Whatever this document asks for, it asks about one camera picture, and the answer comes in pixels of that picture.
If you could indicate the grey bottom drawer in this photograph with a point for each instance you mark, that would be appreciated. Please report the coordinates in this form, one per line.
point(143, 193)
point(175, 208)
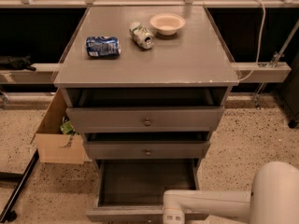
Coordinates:
point(131, 191)

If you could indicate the grey drawer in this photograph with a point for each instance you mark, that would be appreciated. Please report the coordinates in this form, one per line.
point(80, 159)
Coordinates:
point(145, 119)
point(111, 150)
point(131, 191)

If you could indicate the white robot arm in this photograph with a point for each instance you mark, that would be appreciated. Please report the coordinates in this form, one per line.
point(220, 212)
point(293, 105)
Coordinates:
point(273, 199)

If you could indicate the grey middle drawer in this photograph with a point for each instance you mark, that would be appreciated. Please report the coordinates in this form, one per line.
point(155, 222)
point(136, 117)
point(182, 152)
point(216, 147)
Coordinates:
point(111, 150)

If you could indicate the grey top drawer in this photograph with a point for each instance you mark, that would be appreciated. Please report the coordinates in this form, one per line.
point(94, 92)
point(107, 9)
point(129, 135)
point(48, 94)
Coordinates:
point(145, 119)

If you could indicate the grey wooden drawer cabinet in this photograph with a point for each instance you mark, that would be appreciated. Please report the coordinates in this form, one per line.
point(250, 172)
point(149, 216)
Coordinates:
point(189, 68)

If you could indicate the cardboard box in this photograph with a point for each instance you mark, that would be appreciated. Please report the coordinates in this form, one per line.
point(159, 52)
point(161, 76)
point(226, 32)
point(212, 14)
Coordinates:
point(54, 146)

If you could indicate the green packet in box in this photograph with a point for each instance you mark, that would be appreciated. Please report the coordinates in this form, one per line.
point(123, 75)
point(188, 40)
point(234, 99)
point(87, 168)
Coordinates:
point(67, 127)

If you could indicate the black floor stand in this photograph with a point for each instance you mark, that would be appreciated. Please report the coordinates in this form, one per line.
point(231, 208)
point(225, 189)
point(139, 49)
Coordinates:
point(19, 180)

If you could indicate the black cart with wheel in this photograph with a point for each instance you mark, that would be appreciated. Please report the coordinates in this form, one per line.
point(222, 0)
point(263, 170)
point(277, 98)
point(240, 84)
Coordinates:
point(290, 93)

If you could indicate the green and silver soda can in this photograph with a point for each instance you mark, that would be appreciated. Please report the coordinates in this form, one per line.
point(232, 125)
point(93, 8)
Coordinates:
point(141, 35)

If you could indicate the blue soda can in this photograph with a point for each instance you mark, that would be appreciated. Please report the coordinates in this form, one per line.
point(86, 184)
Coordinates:
point(103, 46)

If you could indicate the white paper bowl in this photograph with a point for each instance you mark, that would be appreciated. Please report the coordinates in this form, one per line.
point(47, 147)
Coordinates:
point(167, 23)

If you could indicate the metal diagonal strut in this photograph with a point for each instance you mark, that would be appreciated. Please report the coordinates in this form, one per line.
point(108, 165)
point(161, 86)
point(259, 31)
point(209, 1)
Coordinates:
point(273, 63)

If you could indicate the grey horizontal rail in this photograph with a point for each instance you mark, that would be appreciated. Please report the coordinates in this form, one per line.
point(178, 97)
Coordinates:
point(46, 72)

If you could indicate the black object on rail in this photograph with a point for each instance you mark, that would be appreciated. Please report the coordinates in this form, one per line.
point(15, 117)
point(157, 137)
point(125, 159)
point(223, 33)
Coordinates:
point(16, 63)

